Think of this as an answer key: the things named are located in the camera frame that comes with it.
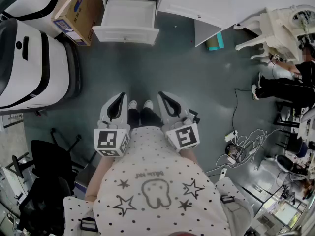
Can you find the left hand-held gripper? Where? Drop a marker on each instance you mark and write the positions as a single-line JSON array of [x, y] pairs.
[[105, 139]]

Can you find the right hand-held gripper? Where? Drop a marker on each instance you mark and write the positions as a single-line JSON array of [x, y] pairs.
[[185, 136]]

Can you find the small white drawer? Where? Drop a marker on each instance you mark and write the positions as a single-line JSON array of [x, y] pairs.
[[128, 13]]

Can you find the person's right forearm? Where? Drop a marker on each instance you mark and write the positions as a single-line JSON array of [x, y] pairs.
[[188, 155]]

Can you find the person's left forearm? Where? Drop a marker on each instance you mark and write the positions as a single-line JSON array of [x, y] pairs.
[[98, 176]]

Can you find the person's left white shoe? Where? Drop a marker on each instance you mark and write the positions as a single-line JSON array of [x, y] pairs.
[[133, 104]]

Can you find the person's white shoe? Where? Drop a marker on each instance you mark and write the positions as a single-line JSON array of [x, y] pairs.
[[148, 104], [133, 104]]

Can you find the person's black trousers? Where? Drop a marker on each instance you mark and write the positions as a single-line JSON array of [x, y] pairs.
[[147, 118]]

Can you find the person's right white shoe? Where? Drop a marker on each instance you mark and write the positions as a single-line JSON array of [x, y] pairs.
[[148, 104]]

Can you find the person's white dotted shirt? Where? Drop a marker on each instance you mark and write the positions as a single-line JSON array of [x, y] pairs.
[[157, 161]]

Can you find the white power strip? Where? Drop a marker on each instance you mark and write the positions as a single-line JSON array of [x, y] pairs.
[[231, 136]]

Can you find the white plug adapter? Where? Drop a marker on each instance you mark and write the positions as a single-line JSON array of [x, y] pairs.
[[222, 174]]

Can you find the black office chair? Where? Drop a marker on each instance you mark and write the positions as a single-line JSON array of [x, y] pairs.
[[46, 161]]

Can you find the white and black mobile robot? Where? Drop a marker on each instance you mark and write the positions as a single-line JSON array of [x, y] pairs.
[[29, 1], [32, 65]]

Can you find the brown cardboard box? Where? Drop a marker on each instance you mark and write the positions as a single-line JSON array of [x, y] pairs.
[[81, 8]]

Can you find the black metal frame table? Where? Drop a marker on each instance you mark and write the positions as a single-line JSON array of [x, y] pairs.
[[286, 117]]

